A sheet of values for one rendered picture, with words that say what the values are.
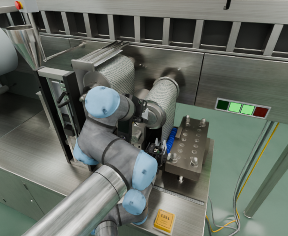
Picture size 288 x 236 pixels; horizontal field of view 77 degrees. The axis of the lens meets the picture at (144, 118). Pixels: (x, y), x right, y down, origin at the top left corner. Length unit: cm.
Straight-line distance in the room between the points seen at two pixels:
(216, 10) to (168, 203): 86
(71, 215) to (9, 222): 188
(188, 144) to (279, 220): 143
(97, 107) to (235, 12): 71
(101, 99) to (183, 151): 61
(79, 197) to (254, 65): 87
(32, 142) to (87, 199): 104
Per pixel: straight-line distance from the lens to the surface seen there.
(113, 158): 39
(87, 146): 45
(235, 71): 99
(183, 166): 88
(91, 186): 36
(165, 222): 86
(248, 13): 93
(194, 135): 105
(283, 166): 158
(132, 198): 64
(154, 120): 76
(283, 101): 108
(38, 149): 128
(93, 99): 44
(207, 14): 93
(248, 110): 107
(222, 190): 216
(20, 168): 122
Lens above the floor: 170
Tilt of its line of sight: 36 degrees down
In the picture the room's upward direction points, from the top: straight up
